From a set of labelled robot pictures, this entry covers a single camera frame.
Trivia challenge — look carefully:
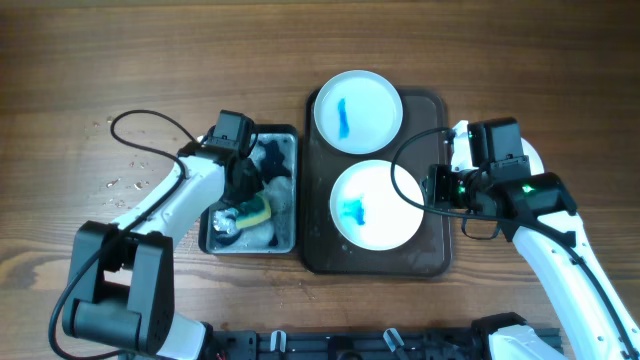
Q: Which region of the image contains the green yellow sponge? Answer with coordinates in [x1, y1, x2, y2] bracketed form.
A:
[235, 193, 271, 230]

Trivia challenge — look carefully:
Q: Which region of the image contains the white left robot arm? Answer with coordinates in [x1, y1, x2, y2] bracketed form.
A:
[49, 140, 262, 359]

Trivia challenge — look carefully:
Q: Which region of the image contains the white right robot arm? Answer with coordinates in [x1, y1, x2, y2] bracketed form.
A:
[424, 163, 639, 359]

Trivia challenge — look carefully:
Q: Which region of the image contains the dark brown serving tray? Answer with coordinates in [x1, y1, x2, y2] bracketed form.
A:
[297, 87, 453, 279]

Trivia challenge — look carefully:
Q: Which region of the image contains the black soapy water tub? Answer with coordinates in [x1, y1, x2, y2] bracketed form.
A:
[198, 124, 298, 255]

